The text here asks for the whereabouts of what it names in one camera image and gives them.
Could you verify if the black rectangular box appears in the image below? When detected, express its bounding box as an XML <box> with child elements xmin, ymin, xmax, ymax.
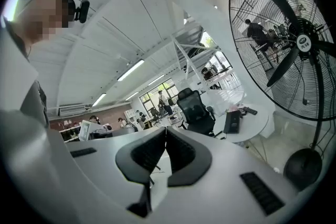
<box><xmin>223</xmin><ymin>110</ymin><xmax>242</xmax><ymax>135</ymax></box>

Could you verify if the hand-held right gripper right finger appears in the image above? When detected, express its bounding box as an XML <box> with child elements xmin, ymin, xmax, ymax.
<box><xmin>165</xmin><ymin>126</ymin><xmax>213</xmax><ymax>188</ymax></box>

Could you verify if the white metal staircase frame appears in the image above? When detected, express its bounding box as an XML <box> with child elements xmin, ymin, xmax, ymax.
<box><xmin>170</xmin><ymin>24</ymin><xmax>222</xmax><ymax>81</ymax></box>

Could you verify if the long ceiling tube light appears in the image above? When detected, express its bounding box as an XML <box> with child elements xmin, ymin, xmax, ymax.
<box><xmin>117</xmin><ymin>59</ymin><xmax>145</xmax><ymax>82</ymax></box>
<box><xmin>91</xmin><ymin>92</ymin><xmax>107</xmax><ymax>108</ymax></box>
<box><xmin>148</xmin><ymin>74</ymin><xmax>165</xmax><ymax>87</ymax></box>

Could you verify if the black head-worn camera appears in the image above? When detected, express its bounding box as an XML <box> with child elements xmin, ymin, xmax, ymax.
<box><xmin>74</xmin><ymin>0</ymin><xmax>90</xmax><ymax>24</ymax></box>

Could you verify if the person's upper body white shirt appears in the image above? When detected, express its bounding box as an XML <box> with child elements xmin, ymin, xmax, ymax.
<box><xmin>0</xmin><ymin>0</ymin><xmax>77</xmax><ymax>131</ymax></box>

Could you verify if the white wall air conditioner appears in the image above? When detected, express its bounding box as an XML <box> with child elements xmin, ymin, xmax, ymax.
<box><xmin>58</xmin><ymin>104</ymin><xmax>86</xmax><ymax>117</ymax></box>

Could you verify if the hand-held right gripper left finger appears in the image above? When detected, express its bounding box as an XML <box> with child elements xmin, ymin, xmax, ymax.
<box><xmin>115</xmin><ymin>126</ymin><xmax>167</xmax><ymax>219</ymax></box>

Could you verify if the black-framed window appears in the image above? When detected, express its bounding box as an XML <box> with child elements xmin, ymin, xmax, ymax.
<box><xmin>139</xmin><ymin>80</ymin><xmax>180</xmax><ymax>113</ymax></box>

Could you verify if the large black standing fan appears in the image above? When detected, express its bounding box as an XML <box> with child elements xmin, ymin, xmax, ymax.
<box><xmin>228</xmin><ymin>0</ymin><xmax>336</xmax><ymax>191</ymax></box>

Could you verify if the black remote control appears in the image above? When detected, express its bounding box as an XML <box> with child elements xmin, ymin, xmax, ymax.
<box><xmin>241</xmin><ymin>106</ymin><xmax>258</xmax><ymax>115</ymax></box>

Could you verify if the white desktop monitor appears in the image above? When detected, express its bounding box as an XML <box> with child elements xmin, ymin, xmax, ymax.
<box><xmin>78</xmin><ymin>120</ymin><xmax>104</xmax><ymax>141</ymax></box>

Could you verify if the round white table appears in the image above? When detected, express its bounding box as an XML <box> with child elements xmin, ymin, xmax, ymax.
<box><xmin>213</xmin><ymin>103</ymin><xmax>270</xmax><ymax>144</ymax></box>

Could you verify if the black mesh office chair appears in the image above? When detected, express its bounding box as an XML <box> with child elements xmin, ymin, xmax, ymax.
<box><xmin>176</xmin><ymin>88</ymin><xmax>216</xmax><ymax>137</ymax></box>

